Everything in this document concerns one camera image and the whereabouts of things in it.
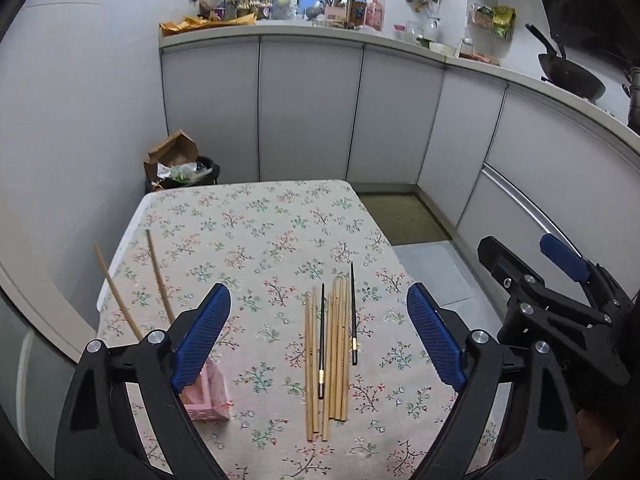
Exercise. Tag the floral tablecloth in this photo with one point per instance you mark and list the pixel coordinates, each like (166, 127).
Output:
(271, 244)

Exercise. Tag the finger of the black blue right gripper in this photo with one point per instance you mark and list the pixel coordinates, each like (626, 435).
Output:
(512, 417)

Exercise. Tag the black wok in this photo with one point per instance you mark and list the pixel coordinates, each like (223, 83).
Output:
(563, 73)

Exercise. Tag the green snack packets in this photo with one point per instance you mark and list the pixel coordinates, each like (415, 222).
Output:
(499, 20)

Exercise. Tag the black trash bin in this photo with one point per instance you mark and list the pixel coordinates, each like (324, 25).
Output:
(204, 171)

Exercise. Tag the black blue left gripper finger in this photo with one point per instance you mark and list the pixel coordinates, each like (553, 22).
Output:
(97, 435)

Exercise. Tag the pink bottle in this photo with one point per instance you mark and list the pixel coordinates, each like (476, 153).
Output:
(374, 15)

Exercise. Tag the pink plastic basket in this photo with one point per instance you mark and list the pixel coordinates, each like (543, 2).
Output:
(207, 399)

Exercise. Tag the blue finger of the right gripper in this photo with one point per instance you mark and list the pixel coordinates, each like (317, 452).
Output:
(573, 265)

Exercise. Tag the black chopstick gold band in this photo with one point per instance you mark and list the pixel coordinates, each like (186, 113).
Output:
(322, 346)
(353, 316)

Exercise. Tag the brown cardboard box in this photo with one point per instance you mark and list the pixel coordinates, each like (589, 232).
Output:
(175, 150)

